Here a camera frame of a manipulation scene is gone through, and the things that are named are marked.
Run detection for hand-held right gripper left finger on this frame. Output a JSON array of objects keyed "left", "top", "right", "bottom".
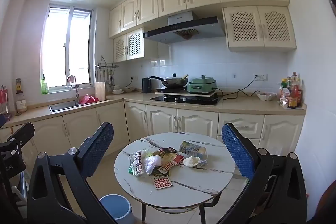
[{"left": 27, "top": 122, "right": 117, "bottom": 224}]

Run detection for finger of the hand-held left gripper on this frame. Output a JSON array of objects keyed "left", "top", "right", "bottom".
[{"left": 0, "top": 123, "right": 35, "bottom": 155}]

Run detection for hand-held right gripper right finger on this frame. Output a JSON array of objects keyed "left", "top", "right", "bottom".
[{"left": 221, "top": 123, "right": 307, "bottom": 224}]

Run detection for blue plastic bucket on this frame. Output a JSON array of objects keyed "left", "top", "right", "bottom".
[{"left": 99, "top": 194, "right": 132, "bottom": 224}]

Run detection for clear oil bottle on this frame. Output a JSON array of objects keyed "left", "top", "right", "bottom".
[{"left": 15, "top": 92, "right": 27, "bottom": 113}]

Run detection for red utensil holder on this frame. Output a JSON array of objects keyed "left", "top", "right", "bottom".
[{"left": 0, "top": 84, "right": 9, "bottom": 114}]

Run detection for colourful carton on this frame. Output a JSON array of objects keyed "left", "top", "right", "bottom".
[{"left": 179, "top": 140, "right": 208, "bottom": 159}]

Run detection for red plastic basin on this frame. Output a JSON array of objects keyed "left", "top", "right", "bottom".
[{"left": 79, "top": 94, "right": 100, "bottom": 105}]

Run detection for steel kitchen sink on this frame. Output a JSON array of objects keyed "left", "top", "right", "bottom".
[{"left": 49, "top": 99, "right": 109, "bottom": 112}]

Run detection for round white marble table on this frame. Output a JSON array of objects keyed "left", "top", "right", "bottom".
[{"left": 114, "top": 132, "right": 236, "bottom": 224}]

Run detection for wooden cutting board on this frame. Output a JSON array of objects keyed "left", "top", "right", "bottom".
[{"left": 95, "top": 81, "right": 106, "bottom": 101}]

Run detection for clear plastic bag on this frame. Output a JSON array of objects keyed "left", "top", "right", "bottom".
[{"left": 144, "top": 155, "right": 163, "bottom": 175}]

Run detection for white bowl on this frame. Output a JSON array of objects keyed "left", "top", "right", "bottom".
[{"left": 256, "top": 92, "right": 277, "bottom": 101}]

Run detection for cream lower cabinets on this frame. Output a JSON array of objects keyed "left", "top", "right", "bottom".
[{"left": 0, "top": 101, "right": 306, "bottom": 169}]

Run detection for large yellow packet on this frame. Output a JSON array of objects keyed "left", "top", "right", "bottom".
[{"left": 160, "top": 152, "right": 177, "bottom": 161}]

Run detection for yellow checkered packet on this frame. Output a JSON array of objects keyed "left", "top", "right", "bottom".
[{"left": 157, "top": 160, "right": 177, "bottom": 174}]

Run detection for red checkered packet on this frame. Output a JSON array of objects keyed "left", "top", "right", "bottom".
[{"left": 153, "top": 175, "right": 173, "bottom": 190}]

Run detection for black gas stove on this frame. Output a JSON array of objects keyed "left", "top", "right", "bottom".
[{"left": 150, "top": 94, "right": 222, "bottom": 106}]

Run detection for green electric cooker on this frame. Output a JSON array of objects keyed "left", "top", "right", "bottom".
[{"left": 187, "top": 75, "right": 218, "bottom": 94}]

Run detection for black electric kettle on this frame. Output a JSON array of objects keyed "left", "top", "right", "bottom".
[{"left": 142, "top": 77, "right": 152, "bottom": 93}]

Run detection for group of condiment bottles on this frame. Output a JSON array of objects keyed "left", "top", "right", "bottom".
[{"left": 279, "top": 72, "right": 303, "bottom": 109}]

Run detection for kitchen window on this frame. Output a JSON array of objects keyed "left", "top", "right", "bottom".
[{"left": 41, "top": 4, "right": 93, "bottom": 94}]

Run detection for black wok with lid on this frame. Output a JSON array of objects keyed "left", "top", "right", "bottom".
[{"left": 149, "top": 73, "right": 189, "bottom": 88}]

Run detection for small lattice door cabinet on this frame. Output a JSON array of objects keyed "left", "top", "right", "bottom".
[{"left": 113, "top": 28, "right": 145, "bottom": 63}]

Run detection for wide lattice door cabinet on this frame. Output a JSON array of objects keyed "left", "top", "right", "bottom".
[{"left": 222, "top": 6, "right": 297, "bottom": 52}]

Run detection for black range hood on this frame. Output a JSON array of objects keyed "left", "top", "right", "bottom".
[{"left": 143, "top": 11, "right": 226, "bottom": 44}]

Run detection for black power cable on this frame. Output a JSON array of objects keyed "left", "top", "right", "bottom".
[{"left": 215, "top": 77, "right": 260, "bottom": 101}]

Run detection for wall utensil rack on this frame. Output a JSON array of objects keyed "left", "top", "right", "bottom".
[{"left": 96, "top": 56, "right": 119, "bottom": 88}]

